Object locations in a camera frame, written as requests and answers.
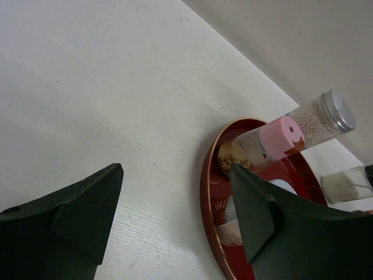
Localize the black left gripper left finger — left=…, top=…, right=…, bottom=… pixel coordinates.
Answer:
left=1, top=163, right=124, bottom=279

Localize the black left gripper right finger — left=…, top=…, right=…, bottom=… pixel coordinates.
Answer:
left=230, top=164, right=372, bottom=279

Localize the white lid red label jar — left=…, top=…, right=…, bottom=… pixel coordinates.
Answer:
left=211, top=178, right=298, bottom=246

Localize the black cap white powder bottle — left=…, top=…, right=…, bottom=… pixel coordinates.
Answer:
left=321, top=165, right=372, bottom=204

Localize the pink lid spice shaker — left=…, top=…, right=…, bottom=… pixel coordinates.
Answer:
left=218, top=115, right=305, bottom=176

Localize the blue label silver lid jar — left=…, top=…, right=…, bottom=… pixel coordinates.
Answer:
left=287, top=90, right=357, bottom=149

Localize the red round tray gold emblem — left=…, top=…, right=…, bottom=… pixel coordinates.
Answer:
left=200, top=118, right=327, bottom=280

